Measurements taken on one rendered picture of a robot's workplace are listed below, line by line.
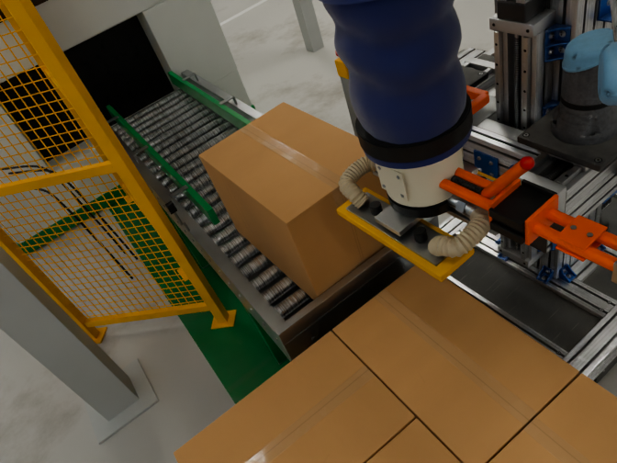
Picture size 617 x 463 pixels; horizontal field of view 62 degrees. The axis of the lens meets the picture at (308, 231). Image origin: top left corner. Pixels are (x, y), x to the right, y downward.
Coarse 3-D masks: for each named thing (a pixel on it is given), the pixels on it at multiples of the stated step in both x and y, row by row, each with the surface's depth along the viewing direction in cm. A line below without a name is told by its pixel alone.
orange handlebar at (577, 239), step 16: (480, 96) 118; (464, 176) 101; (480, 176) 99; (464, 192) 98; (560, 224) 87; (576, 224) 84; (592, 224) 83; (560, 240) 84; (576, 240) 82; (592, 240) 81; (608, 240) 81; (576, 256) 83; (592, 256) 80; (608, 256) 78
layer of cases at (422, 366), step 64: (384, 320) 162; (448, 320) 156; (320, 384) 152; (384, 384) 148; (448, 384) 141; (512, 384) 136; (576, 384) 132; (192, 448) 149; (256, 448) 143; (320, 448) 138; (384, 448) 133; (448, 448) 130; (512, 448) 125; (576, 448) 121
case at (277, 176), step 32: (256, 128) 190; (288, 128) 183; (320, 128) 177; (224, 160) 180; (256, 160) 174; (288, 160) 168; (320, 160) 163; (352, 160) 159; (224, 192) 189; (256, 192) 161; (288, 192) 156; (320, 192) 152; (384, 192) 165; (256, 224) 177; (288, 224) 146; (320, 224) 154; (352, 224) 162; (288, 256) 167; (320, 256) 160; (352, 256) 170; (320, 288) 167
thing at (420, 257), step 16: (368, 192) 125; (352, 208) 122; (368, 208) 120; (384, 208) 118; (368, 224) 117; (416, 224) 111; (384, 240) 112; (400, 240) 110; (416, 240) 107; (416, 256) 106; (432, 256) 104; (464, 256) 102; (432, 272) 102; (448, 272) 101
